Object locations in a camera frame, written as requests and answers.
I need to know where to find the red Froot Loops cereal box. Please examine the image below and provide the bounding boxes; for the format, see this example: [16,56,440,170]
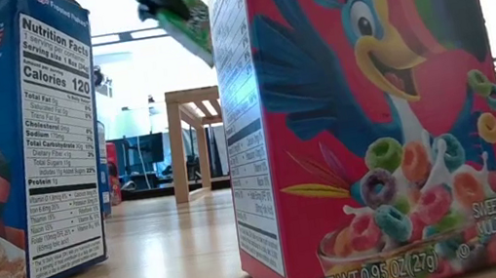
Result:
[103,141,126,208]
[201,0,496,278]

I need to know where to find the green Apple Jacks cereal box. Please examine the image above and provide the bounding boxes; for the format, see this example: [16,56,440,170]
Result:
[151,0,217,76]

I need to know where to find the light wooden slatted shelf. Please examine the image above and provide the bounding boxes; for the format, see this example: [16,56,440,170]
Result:
[160,83,237,205]

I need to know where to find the black computer monitor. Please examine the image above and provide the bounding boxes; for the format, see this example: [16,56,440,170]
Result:
[109,131,168,171]

